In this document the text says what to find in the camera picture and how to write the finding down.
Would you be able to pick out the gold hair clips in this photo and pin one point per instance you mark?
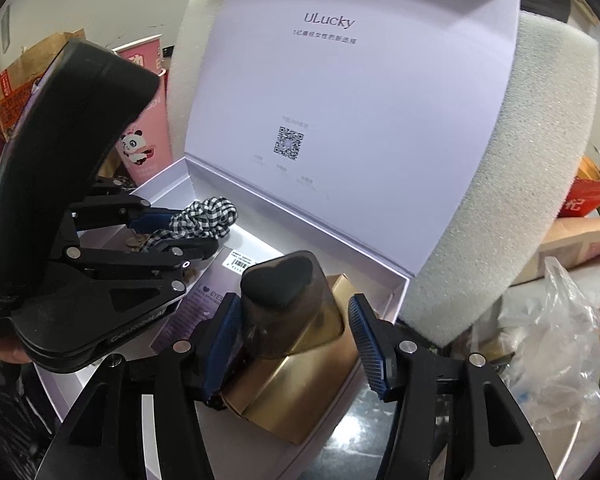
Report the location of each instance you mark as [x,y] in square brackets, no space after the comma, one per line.
[137,244]

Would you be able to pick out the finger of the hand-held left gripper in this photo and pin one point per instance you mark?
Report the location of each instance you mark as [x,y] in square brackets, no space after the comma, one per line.
[180,252]
[152,220]

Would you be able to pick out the red packet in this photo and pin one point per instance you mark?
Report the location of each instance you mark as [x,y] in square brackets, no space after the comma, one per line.
[590,197]

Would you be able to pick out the white gift box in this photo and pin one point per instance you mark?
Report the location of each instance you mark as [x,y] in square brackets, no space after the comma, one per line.
[355,110]

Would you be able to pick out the pink panda paper cup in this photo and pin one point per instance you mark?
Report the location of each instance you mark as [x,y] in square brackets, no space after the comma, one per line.
[150,160]

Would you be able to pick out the tan cardboard box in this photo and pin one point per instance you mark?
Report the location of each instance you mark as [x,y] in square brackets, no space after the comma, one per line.
[575,250]

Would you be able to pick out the white foam block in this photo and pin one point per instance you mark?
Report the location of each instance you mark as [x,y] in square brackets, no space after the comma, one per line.
[530,160]

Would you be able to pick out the purple palette box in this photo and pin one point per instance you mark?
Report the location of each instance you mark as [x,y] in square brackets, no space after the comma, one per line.
[200,310]

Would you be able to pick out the person's left hand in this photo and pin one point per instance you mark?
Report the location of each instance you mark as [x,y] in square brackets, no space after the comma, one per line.
[5,352]

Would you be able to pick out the brown translucent puff case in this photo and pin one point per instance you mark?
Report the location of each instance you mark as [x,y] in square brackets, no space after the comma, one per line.
[290,320]

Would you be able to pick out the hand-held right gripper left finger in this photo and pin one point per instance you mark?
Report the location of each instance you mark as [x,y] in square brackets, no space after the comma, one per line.
[222,350]

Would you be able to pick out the gold rectangular box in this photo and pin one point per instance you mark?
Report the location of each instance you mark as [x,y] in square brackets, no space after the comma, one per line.
[290,395]

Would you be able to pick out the brown paper bag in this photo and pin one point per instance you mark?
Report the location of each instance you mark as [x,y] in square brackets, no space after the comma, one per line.
[20,85]

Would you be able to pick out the pink red print paper cup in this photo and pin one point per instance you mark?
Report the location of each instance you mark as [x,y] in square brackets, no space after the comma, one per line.
[140,57]

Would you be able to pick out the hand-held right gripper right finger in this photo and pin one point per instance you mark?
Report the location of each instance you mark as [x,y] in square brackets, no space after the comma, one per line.
[372,350]

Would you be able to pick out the black white checkered scrunchie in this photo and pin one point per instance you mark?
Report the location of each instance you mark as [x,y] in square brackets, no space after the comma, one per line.
[205,217]

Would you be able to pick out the clear plastic bag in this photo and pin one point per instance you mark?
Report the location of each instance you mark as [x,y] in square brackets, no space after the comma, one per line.
[555,330]

